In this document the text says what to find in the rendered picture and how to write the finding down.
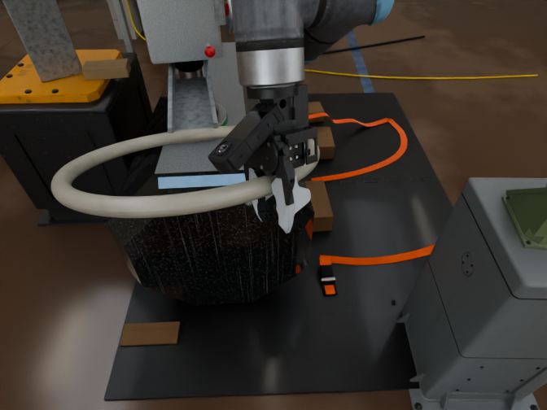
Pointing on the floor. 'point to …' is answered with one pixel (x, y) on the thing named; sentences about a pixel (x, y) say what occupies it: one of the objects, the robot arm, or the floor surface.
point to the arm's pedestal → (479, 308)
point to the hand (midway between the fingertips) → (270, 221)
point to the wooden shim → (150, 333)
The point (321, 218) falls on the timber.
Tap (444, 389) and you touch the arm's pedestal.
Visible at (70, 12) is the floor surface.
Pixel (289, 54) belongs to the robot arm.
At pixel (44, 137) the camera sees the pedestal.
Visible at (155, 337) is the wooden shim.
